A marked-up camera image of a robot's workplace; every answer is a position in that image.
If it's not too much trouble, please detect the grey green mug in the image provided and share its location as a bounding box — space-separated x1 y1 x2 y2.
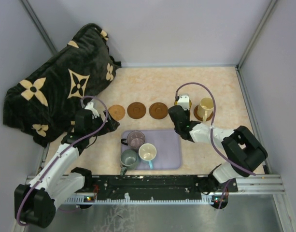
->
120 149 140 176

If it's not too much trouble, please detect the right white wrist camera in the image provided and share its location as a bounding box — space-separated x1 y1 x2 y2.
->
177 94 191 111

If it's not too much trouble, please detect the dark wooden coaster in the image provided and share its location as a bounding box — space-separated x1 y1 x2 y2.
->
149 102 168 119
127 102 146 119
193 106 213 121

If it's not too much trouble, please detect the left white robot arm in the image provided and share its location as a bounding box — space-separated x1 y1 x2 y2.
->
14 109 120 228

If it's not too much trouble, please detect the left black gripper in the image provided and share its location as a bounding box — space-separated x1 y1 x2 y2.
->
86 110 120 138

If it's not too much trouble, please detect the black floral plush blanket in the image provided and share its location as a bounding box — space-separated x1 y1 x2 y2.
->
2 23 121 146

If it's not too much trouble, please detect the woven rattan coaster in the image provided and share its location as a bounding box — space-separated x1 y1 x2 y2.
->
108 104 126 121

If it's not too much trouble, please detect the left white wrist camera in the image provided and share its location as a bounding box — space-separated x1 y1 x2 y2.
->
84 101 99 118

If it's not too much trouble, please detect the yellow glass mug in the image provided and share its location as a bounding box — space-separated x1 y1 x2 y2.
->
174 98 192 110

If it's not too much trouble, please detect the purple glass mug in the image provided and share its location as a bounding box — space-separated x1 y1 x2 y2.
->
121 130 145 149

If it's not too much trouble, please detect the white mug blue handle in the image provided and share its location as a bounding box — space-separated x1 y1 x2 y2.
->
139 143 157 170

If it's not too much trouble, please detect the lavender plastic tray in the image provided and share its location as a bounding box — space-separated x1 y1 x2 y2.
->
120 129 182 171

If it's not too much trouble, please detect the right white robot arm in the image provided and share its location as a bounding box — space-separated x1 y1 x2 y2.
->
168 105 268 194

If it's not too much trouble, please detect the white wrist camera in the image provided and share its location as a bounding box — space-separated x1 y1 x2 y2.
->
177 94 191 111
84 101 99 118

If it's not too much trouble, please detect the dark wooden coaster top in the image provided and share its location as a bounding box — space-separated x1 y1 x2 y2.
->
149 102 168 119

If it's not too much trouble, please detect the cream yellow mug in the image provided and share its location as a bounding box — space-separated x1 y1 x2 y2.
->
197 97 214 122

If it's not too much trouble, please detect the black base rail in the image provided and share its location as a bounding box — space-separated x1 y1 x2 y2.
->
76 175 225 201

